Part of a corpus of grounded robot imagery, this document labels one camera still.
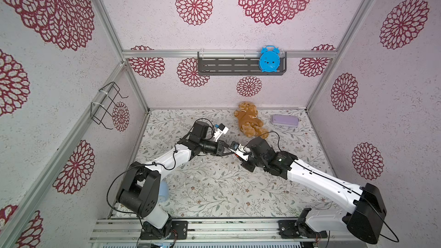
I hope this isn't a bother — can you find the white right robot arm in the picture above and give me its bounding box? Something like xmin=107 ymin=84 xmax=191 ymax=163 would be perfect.
xmin=230 ymin=137 xmax=388 ymax=245

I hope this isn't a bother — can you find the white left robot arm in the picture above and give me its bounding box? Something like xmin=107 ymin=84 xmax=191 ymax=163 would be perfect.
xmin=116 ymin=118 xmax=232 ymax=240

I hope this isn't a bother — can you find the brown teddy bear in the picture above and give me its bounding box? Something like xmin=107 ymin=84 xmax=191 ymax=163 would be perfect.
xmin=234 ymin=102 xmax=269 ymax=139

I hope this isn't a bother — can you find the purple rectangular case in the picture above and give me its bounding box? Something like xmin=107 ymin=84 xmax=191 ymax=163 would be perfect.
xmin=271 ymin=114 xmax=299 ymax=127

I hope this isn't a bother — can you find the light blue cup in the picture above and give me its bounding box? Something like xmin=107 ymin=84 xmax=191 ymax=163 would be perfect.
xmin=158 ymin=180 xmax=170 ymax=203

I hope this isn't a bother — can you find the blue alarm clock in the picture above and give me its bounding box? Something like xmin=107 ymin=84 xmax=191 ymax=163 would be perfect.
xmin=258 ymin=45 xmax=280 ymax=72

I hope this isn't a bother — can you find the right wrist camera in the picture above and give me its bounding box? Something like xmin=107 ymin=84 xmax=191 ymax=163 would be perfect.
xmin=229 ymin=141 xmax=251 ymax=161

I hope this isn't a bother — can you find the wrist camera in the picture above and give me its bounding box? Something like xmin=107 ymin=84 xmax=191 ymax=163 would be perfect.
xmin=229 ymin=141 xmax=251 ymax=161
xmin=213 ymin=124 xmax=229 ymax=142

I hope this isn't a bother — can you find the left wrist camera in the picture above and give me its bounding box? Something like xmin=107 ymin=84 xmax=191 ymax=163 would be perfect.
xmin=213 ymin=124 xmax=229 ymax=142

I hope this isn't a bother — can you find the grey wall shelf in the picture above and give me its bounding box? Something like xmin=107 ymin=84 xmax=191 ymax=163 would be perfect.
xmin=197 ymin=52 xmax=287 ymax=76

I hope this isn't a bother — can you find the black wire wall basket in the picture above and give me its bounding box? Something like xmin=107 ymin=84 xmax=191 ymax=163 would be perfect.
xmin=90 ymin=82 xmax=128 ymax=130

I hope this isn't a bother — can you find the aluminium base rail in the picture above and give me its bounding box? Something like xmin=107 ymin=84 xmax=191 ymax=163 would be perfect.
xmin=89 ymin=218 xmax=359 ymax=244

